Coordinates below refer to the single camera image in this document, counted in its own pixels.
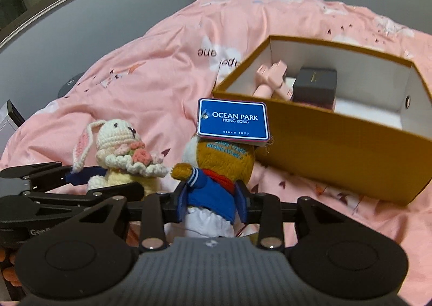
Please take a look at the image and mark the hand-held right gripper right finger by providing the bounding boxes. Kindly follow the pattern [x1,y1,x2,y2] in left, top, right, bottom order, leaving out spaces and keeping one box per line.
[235,180,341,248]

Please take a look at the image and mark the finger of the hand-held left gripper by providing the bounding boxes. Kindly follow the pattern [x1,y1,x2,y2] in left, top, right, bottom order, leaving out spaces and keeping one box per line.
[20,182,145,207]
[0,162,102,192]

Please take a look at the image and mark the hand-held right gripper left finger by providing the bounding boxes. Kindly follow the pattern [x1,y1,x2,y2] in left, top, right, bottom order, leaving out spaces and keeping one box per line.
[81,184,189,250]

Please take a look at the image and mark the brown plush bear blue jacket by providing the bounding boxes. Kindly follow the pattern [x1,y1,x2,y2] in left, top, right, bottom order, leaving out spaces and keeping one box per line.
[170,98,272,237]

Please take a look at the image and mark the white crochet bunny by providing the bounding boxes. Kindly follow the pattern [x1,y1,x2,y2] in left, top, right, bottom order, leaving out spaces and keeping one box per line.
[72,119,171,200]

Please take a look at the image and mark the orange cardboard box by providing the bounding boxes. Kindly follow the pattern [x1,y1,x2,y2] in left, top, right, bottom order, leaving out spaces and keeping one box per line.
[212,35,432,206]

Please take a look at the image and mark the pink folding selfie stick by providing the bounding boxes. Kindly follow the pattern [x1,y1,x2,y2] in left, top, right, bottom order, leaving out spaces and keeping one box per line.
[253,60,294,101]

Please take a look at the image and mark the person's left hand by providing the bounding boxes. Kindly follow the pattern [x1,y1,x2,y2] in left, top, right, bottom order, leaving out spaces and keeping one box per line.
[0,248,21,290]

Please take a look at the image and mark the grey white box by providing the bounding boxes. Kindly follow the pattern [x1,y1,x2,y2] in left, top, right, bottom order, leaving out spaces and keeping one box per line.
[0,100,26,154]

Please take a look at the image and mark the black round device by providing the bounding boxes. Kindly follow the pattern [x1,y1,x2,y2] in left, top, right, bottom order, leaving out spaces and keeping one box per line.
[57,72,86,99]

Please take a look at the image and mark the pink cloud print blanket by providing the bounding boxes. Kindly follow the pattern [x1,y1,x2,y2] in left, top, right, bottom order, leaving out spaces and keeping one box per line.
[0,0,432,303]

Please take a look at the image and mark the small black box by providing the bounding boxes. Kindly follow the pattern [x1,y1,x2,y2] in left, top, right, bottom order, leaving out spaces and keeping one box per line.
[292,67,338,111]

